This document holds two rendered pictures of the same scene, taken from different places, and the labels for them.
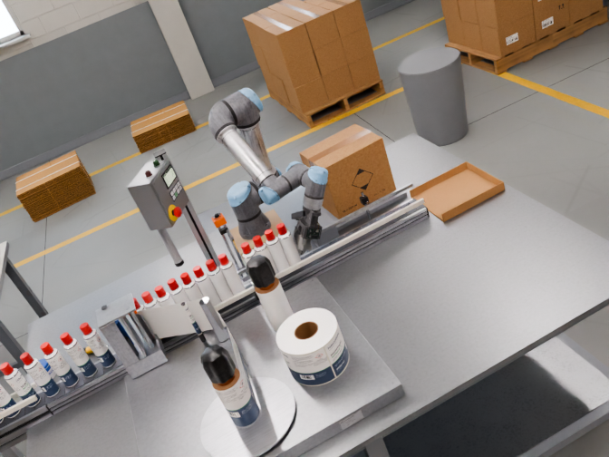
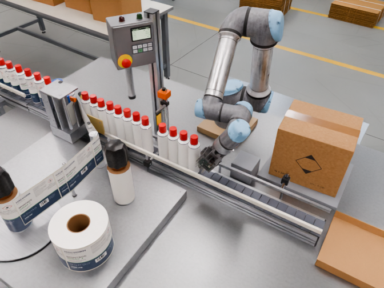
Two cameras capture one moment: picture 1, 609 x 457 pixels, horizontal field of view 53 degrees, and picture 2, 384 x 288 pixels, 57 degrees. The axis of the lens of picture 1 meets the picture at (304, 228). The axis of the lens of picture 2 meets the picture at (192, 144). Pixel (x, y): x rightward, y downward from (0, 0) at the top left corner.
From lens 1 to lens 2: 1.40 m
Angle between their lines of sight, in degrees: 35
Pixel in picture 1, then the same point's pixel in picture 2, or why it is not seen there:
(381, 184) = (323, 182)
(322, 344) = (62, 244)
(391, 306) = (179, 270)
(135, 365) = (55, 128)
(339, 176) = (288, 145)
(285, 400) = (38, 243)
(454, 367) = not seen: outside the picture
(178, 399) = (37, 170)
